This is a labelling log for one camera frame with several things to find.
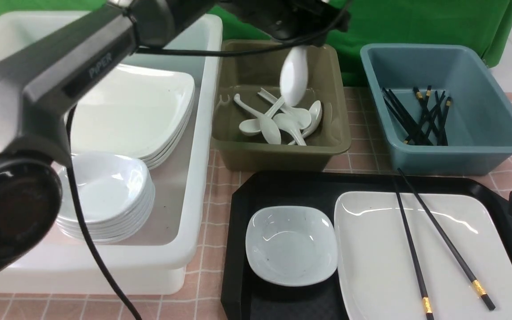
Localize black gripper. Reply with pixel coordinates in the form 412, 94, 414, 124
220, 0, 350, 43

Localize white ceramic soup spoon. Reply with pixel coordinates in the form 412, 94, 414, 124
279, 45, 308, 107

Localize small white square bowl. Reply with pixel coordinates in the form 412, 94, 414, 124
245, 205, 339, 287

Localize black chopstick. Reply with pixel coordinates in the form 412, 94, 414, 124
398, 168, 496, 311
392, 178, 435, 320

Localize large white rectangular plate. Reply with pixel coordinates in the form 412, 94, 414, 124
334, 191, 512, 320

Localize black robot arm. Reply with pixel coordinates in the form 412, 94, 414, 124
0, 0, 350, 271

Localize white spoon in bin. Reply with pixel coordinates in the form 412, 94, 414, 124
293, 100, 323, 142
233, 93, 282, 144
239, 97, 285, 136
258, 88, 312, 130

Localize olive green plastic bin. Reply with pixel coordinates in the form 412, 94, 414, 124
211, 45, 352, 172

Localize blue plastic bin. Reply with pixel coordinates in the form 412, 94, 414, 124
361, 43, 512, 176

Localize black chopsticks in bin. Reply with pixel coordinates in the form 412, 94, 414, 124
382, 86, 452, 146

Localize green cloth backdrop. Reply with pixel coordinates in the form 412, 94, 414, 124
0, 0, 512, 87

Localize stack of white plates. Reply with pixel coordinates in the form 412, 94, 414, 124
71, 64, 196, 169

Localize stack of white bowls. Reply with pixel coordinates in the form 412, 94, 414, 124
72, 152, 155, 244

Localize black serving tray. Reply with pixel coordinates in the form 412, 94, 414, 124
220, 172, 512, 320

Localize large white plastic bin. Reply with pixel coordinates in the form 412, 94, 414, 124
0, 12, 220, 295

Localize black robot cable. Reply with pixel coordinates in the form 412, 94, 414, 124
63, 13, 350, 320

